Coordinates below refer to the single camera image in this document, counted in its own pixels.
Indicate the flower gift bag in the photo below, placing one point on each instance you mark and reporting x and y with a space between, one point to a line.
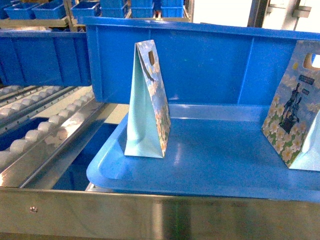
292 125
148 122

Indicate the roller conveyor track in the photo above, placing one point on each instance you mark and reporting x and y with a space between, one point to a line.
27 156

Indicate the blue plastic tray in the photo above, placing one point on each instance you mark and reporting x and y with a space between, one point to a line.
213 150

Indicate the large blue plastic bin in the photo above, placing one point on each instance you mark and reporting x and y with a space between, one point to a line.
200 63

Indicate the blue bin at left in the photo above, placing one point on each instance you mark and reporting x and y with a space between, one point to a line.
44 58

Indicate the steel front rail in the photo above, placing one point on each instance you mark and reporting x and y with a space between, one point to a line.
85 215

